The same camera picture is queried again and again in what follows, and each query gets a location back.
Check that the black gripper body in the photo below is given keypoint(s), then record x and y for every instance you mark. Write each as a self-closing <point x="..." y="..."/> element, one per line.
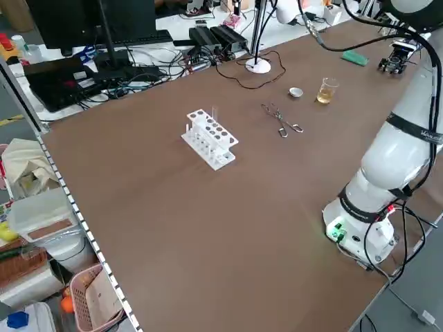
<point x="398" y="59"/>

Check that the clear glass test tube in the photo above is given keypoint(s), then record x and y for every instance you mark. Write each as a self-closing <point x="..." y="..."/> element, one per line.
<point x="214" y="112"/>

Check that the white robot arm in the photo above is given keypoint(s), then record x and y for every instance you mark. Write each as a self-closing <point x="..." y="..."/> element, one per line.
<point x="391" y="166"/>
<point x="405" y="45"/>

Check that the folded green cloth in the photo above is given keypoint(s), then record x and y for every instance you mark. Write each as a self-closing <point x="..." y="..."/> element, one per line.
<point x="354" y="58"/>

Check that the glass beaker with amber liquid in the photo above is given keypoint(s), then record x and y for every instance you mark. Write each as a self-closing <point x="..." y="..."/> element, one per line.
<point x="325" y="96"/>

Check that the small white porcelain dish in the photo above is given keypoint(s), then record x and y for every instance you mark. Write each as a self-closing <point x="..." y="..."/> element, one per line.
<point x="296" y="92"/>

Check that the metal crucible tongs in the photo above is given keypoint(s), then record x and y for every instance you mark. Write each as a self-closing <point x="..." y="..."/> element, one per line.
<point x="281" y="121"/>

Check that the pink printed box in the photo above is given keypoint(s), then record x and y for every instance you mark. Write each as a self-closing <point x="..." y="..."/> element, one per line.
<point x="232" y="21"/>

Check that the black power supply unit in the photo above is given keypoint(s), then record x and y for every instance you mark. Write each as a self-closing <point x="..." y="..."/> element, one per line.
<point x="228" y="34"/>
<point x="204" y="36"/>

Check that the white test tube rack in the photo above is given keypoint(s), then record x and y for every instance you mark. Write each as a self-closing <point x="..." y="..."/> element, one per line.
<point x="214" y="145"/>

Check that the black computer monitor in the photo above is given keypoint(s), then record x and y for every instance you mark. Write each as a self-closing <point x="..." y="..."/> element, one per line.
<point x="90" y="20"/>

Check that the beige cloth bag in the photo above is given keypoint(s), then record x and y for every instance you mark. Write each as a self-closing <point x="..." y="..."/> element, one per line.
<point x="24" y="162"/>

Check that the white plastic bin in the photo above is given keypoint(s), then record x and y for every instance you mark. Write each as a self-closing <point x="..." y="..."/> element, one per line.
<point x="41" y="221"/>

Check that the pink plastic basket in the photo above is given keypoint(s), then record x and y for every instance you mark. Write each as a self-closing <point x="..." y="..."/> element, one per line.
<point x="78" y="297"/>

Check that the brown wicker basket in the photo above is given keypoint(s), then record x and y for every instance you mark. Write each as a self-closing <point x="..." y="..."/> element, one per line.
<point x="20" y="266"/>

